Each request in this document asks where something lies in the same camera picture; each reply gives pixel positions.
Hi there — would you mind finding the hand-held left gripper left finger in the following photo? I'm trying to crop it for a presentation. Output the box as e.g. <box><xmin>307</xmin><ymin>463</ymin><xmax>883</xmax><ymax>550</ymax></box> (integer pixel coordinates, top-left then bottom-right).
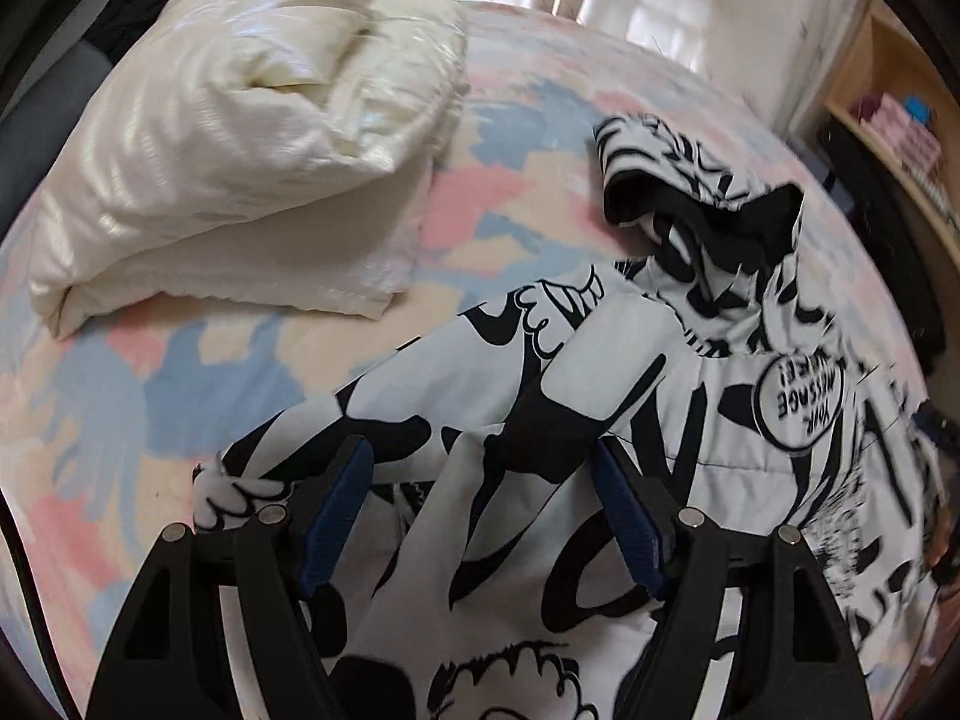
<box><xmin>84</xmin><ymin>435</ymin><xmax>374</xmax><ymax>720</ymax></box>

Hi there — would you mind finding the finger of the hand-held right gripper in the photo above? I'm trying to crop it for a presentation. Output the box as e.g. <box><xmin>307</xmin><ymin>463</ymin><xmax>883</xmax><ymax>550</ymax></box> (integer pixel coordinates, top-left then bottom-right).
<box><xmin>910</xmin><ymin>396</ymin><xmax>960</xmax><ymax>466</ymax></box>

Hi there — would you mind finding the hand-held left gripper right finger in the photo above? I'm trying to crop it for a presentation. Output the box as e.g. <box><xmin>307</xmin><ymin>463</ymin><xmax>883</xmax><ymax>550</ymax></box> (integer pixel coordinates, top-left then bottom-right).
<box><xmin>595</xmin><ymin>439</ymin><xmax>875</xmax><ymax>720</ymax></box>

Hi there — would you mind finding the black white printed jacket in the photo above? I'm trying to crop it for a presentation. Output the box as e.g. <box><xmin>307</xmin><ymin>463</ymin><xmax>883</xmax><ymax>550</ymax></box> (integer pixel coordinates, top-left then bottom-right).
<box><xmin>191</xmin><ymin>112</ymin><xmax>960</xmax><ymax>720</ymax></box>

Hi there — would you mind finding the black bag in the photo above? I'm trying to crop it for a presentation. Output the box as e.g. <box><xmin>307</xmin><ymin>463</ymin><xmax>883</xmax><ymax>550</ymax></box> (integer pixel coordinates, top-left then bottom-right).
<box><xmin>821</xmin><ymin>120</ymin><xmax>952</xmax><ymax>370</ymax></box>

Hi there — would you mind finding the stack of pink storage boxes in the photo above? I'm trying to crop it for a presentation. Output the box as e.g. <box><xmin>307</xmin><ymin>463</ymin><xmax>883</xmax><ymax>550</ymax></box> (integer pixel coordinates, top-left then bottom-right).
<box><xmin>862</xmin><ymin>94</ymin><xmax>947</xmax><ymax>192</ymax></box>

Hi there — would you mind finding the pastel patterned bed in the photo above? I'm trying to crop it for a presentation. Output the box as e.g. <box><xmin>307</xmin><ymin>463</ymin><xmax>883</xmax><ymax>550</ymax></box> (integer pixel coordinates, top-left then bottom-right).
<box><xmin>0</xmin><ymin>0</ymin><xmax>931</xmax><ymax>720</ymax></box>

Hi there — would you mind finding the wooden bookshelf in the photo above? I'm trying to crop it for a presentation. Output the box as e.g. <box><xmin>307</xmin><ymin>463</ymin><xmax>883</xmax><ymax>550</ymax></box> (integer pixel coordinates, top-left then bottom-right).
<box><xmin>817</xmin><ymin>0</ymin><xmax>960</xmax><ymax>241</ymax></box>

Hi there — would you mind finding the cream puffer jacket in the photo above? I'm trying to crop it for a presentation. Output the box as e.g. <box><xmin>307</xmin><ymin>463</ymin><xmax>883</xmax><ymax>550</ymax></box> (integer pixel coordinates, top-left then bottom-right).
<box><xmin>30</xmin><ymin>0</ymin><xmax>470</xmax><ymax>338</ymax></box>

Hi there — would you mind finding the blue rolled duvet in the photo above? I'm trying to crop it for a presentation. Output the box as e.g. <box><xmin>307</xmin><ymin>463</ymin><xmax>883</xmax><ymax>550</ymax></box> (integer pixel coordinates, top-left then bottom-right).
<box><xmin>0</xmin><ymin>37</ymin><xmax>102</xmax><ymax>222</ymax></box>

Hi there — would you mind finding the white floral curtain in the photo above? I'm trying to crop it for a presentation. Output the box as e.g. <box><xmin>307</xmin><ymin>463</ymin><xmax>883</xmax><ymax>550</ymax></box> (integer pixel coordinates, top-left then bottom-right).
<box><xmin>420</xmin><ymin>0</ymin><xmax>878</xmax><ymax>137</ymax></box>

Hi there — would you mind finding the black cloth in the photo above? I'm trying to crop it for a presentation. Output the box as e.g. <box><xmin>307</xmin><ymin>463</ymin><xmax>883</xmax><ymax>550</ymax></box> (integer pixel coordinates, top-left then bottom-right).
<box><xmin>82</xmin><ymin>0</ymin><xmax>181</xmax><ymax>68</ymax></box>

